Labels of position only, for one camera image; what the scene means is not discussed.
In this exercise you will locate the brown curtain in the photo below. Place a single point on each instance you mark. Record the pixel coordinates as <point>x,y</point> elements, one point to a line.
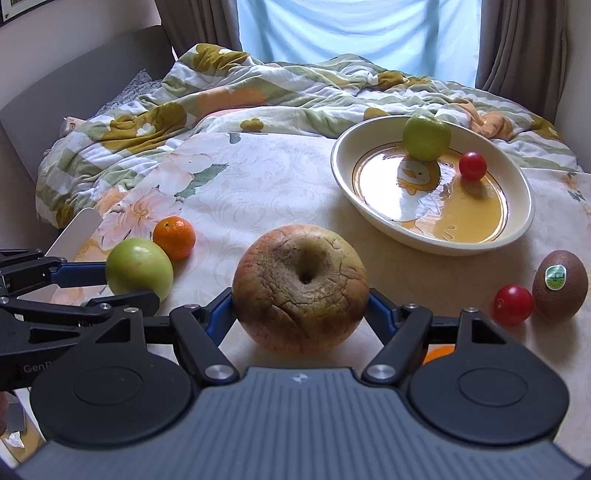
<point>198,23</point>
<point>521,50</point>

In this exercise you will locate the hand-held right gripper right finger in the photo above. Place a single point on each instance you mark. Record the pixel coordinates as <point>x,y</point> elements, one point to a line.
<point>376,314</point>

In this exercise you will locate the red cherry tomato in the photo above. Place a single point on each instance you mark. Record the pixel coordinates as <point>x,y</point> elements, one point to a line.
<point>513,304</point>
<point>473,166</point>

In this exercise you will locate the small mandarin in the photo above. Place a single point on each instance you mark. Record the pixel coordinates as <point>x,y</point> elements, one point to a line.
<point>174,237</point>

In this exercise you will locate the white card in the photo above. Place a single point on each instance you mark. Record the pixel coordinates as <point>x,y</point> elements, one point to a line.
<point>76,233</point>

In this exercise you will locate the small pale box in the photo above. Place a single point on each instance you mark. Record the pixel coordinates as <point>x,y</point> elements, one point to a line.
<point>74,125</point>

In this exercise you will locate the cream oval bowl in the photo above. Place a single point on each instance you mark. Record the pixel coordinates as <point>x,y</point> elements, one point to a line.
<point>415,212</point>

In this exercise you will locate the brown kiwi with sticker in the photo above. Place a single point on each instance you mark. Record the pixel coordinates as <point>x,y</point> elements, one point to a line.
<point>561,295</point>

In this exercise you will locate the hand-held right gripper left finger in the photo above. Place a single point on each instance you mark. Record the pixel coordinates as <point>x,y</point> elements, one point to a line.
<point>223,318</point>

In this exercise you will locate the floral tablecloth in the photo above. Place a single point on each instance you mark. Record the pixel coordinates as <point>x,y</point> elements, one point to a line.
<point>277,184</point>

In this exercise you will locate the green apple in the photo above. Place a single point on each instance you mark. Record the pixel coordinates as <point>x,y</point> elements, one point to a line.
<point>138,267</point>
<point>427,136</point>

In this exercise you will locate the grey bed headboard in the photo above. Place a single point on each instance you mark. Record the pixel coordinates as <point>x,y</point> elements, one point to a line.
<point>69,87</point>

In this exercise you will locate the light blue curtain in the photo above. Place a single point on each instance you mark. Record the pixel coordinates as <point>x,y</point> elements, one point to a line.
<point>360,32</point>

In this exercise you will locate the framed wall picture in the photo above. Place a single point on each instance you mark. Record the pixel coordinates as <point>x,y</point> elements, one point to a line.
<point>21,8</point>

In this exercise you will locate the orange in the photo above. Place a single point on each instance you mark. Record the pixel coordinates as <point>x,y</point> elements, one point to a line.
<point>438,354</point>

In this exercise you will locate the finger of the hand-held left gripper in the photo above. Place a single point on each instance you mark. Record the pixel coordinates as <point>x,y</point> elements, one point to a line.
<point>69,318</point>
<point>85,273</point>

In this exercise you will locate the striped floral blanket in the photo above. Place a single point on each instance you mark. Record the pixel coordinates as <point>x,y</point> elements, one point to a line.
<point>277,92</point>

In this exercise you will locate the grey patterned bed sheet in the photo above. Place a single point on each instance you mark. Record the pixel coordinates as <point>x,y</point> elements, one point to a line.
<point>131,90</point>

